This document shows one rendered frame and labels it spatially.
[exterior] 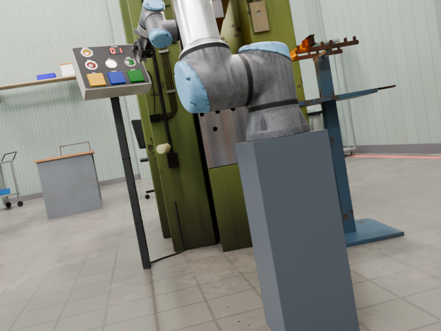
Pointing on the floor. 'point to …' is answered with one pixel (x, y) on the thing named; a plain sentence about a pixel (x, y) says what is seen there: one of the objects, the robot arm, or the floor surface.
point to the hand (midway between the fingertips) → (138, 60)
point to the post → (130, 183)
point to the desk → (69, 184)
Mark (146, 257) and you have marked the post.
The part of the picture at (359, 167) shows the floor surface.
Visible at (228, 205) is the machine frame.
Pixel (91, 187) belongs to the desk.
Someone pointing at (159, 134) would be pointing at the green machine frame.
